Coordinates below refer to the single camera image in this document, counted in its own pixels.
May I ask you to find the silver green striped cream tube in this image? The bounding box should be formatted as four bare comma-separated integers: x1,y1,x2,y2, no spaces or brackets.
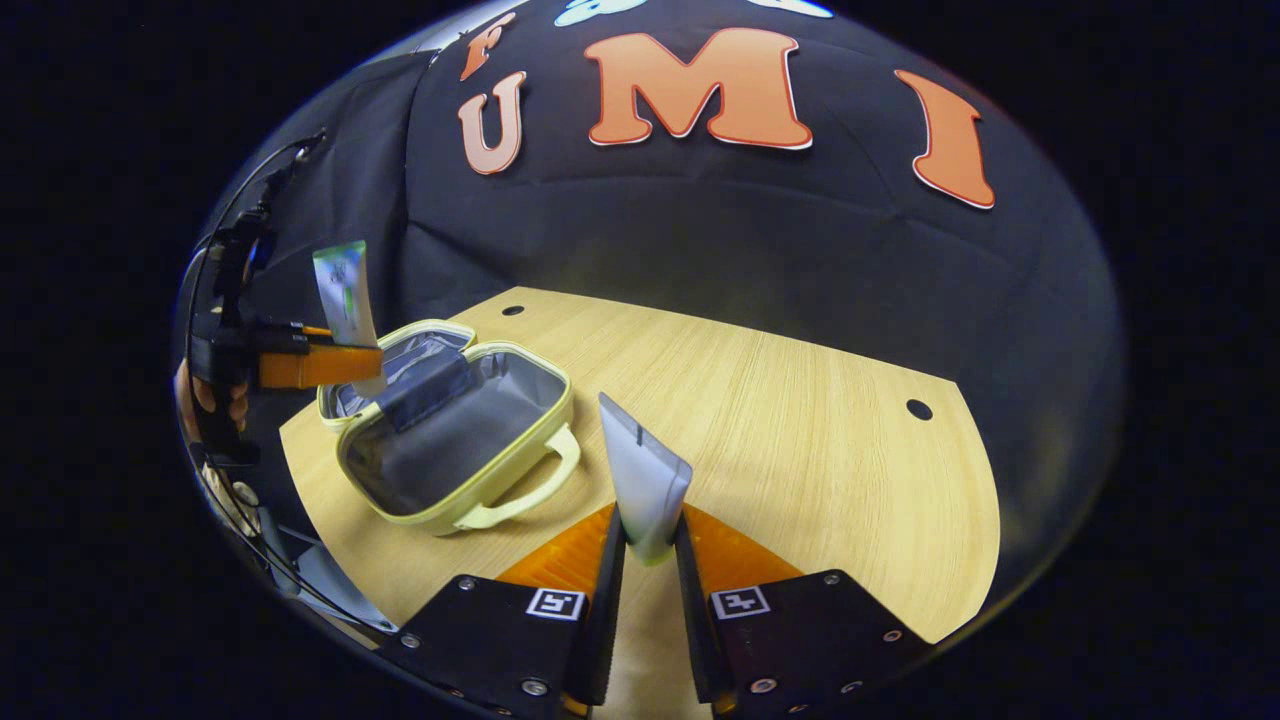
312,240,389,399

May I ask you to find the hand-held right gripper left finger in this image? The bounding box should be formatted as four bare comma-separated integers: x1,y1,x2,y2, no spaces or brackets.
385,500,629,720

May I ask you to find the plain white cream tube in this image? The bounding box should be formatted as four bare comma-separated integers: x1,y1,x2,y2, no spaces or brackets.
597,392,694,567

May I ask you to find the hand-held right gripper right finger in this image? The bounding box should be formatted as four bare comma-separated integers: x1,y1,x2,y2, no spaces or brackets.
672,503,936,717

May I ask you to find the black backdrop cloth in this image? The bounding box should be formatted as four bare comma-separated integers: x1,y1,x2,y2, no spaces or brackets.
185,0,1126,641

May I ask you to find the pale yellow suitcase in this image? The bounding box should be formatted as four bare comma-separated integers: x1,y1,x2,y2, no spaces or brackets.
317,318,583,538

